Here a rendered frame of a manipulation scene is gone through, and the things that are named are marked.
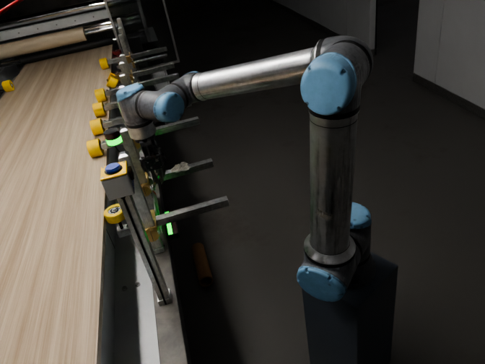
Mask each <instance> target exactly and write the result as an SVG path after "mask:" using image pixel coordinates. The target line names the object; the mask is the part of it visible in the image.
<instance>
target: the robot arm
mask: <svg viewBox="0 0 485 364"><path fill-rule="evenodd" d="M372 68H373V55H372V52H371V50H370V48H369V47H368V45H367V44H366V43H365V42H363V41H362V40H360V39H359V38H355V37H352V36H346V35H340V36H333V37H329V38H324V39H320V40H319V41H318V42H317V44H316V46H315V47H313V48H307V49H304V50H301V51H295V52H291V53H285V54H282V55H278V56H272V57H268V58H262V59H259V60H256V61H250V62H246V63H243V64H237V65H233V66H228V67H224V68H221V69H215V70H211V71H205V72H197V71H190V72H188V73H186V74H184V75H183V76H182V77H180V78H179V79H177V80H175V81H174V82H172V83H170V84H169V85H167V86H165V87H163V88H162V89H161V90H158V91H148V90H144V86H143V85H142V84H130V85H128V86H125V87H123V88H121V89H119V91H117V93H116V97H117V100H118V104H119V106H120V108H121V112H122V114H123V117H124V120H125V122H126V127H127V129H128V132H129V135H130V137H131V138H132V139H134V140H135V142H136V143H140V145H141V151H140V152H139V156H140V158H139V160H140V162H141V167H142V169H143V170H144V172H147V173H148V175H149V177H150V178H151V179H152V181H153V183H154V182H155V183H157V184H159V185H161V184H162V183H163V181H164V179H165V167H166V164H167V161H166V158H165V156H164V152H161V151H160V150H161V149H160V147H158V146H157V143H156V141H155V140H154V138H155V132H156V131H157V130H156V127H155V124H156V121H161V122H163V123H172V122H176V121H178V120H179V119H180V118H181V116H182V115H183V112H184V109H185V108H187V107H188V106H189V105H191V104H192V103H196V102H201V101H205V100H209V99H214V98H222V97H227V96H231V95H239V94H244V93H249V92H257V91H261V90H270V89H274V88H279V87H287V86H291V85H299V84H300V91H301V95H302V99H303V100H304V102H305V103H307V106H308V111H309V114H310V234H309V235H308V236H307V237H306V239H305V242H304V260H303V263H302V265H301V267H300V268H299V269H298V272H297V281H298V283H299V285H300V287H301V288H302V289H303V290H304V291H305V292H307V293H309V294H310V295H311V296H313V297H314V298H317V299H319V300H323V301H327V302H328V301H330V302H336V301H338V300H340V299H342V297H343V296H344V293H346V291H347V290H355V289H359V288H362V287H365V286H367V285H368V284H369V283H371V281H373V279H374V278H375V273H376V265H375V261H374V259H373V257H372V255H371V253H370V246H371V224H372V220H371V214H370V211H369V210H368V209H367V208H366V207H364V206H362V205H361V204H358V203H355V202H352V193H353V182H354V163H355V152H356V141H357V121H358V113H359V108H360V99H361V89H362V85H363V84H364V83H365V82H366V81H367V79H368V78H369V76H370V75H371V73H372ZM154 170H158V171H159V172H158V173H159V176H160V177H159V178H158V177H157V174H156V173H155V171H154Z"/></svg>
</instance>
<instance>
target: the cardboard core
mask: <svg viewBox="0 0 485 364"><path fill-rule="evenodd" d="M191 250H192V254H193V259H194V262H195V266H196V271H197V275H198V280H199V284H200V285H201V286H203V287H207V286H209V285H211V284H212V282H213V277H212V275H211V270H210V267H209V263H208V259H207V257H206V252H205V249H204V245H203V244H202V243H195V244H193V245H192V247H191Z"/></svg>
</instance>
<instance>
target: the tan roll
mask: <svg viewBox="0 0 485 364"><path fill-rule="evenodd" d="M112 29H113V28H112V25H111V26H107V27H101V28H97V29H94V30H88V31H84V29H83V27H77V28H73V29H70V30H63V31H60V32H54V33H50V34H47V35H40V36H37V37H33V38H27V39H24V40H17V41H14V42H10V43H4V44H1V45H0V60H2V59H8V58H11V57H15V56H21V55H25V54H29V53H34V52H38V51H44V50H47V49H51V48H57V47H60V46H66V45H70V44H73V43H79V42H83V41H86V40H87V35H91V34H95V33H101V32H105V31H108V30H112Z"/></svg>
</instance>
